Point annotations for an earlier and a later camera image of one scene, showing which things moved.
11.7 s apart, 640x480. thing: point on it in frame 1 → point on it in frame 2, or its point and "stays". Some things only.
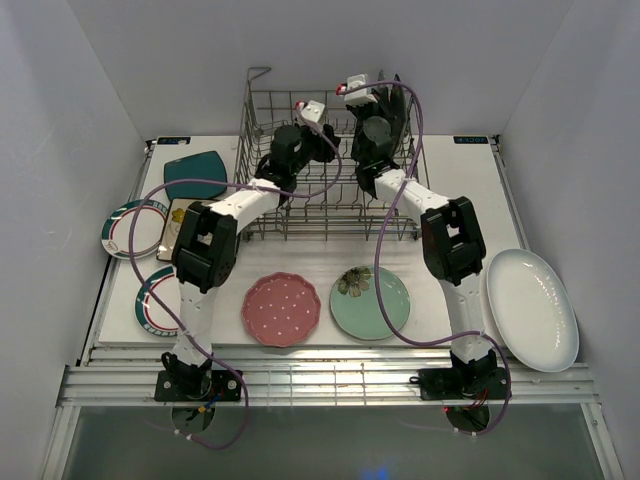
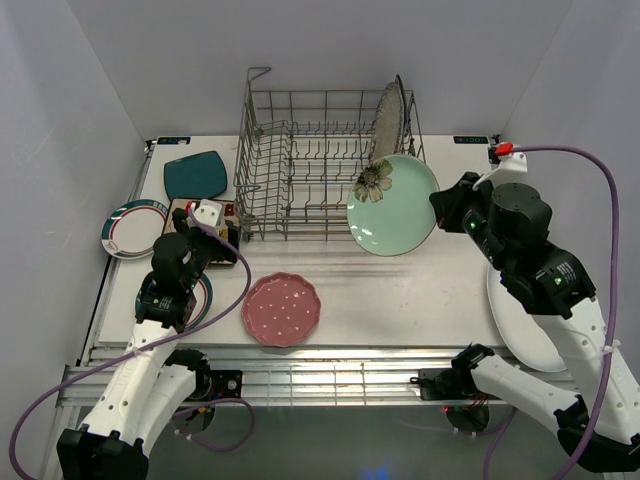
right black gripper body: x=366 y=111 → x=466 y=199
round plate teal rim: x=149 y=226 stays
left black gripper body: x=313 y=146 → x=207 y=243
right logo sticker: x=470 y=139 stays
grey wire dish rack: x=307 y=138 stays
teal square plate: x=204 y=166 stays
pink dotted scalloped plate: x=281 y=309 stays
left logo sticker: x=172 y=140 stays
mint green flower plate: x=356 y=307 → x=388 y=210
